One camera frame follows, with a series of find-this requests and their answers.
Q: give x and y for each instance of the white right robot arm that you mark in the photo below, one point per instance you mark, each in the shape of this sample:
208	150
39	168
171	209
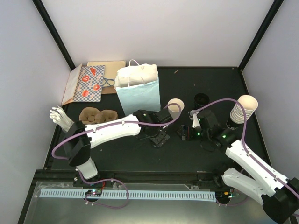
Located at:
277	194

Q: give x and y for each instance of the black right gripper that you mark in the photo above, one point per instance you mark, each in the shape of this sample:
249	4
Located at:
186	130

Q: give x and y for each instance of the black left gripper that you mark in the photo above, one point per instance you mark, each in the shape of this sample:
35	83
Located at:
160	140

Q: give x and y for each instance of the light blue slotted cable duct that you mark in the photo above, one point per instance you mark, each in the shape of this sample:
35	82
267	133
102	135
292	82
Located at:
131	195

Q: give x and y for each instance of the tall stack of paper cups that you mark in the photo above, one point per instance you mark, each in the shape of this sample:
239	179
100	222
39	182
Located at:
242	111

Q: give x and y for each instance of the white orange-edged paper bag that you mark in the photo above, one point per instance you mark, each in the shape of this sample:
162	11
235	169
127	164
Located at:
71	85

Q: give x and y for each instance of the blue checkered paper bag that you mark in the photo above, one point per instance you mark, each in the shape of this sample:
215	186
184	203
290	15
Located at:
90	83

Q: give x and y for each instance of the light blue paper bag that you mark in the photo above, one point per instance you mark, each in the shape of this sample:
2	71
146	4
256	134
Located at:
137	87

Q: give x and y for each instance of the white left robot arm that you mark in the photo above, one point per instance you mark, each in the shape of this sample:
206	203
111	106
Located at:
142	123

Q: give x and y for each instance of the tan kraft paper bag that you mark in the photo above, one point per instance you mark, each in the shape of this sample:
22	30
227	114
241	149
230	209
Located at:
111	68

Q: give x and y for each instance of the brown kraft paper bag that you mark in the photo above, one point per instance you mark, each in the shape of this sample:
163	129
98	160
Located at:
108	90

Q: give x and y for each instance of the black paper cup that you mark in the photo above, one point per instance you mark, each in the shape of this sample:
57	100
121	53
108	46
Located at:
200	100

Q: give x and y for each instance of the small electronics board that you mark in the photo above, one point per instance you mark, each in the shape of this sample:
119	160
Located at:
93	192

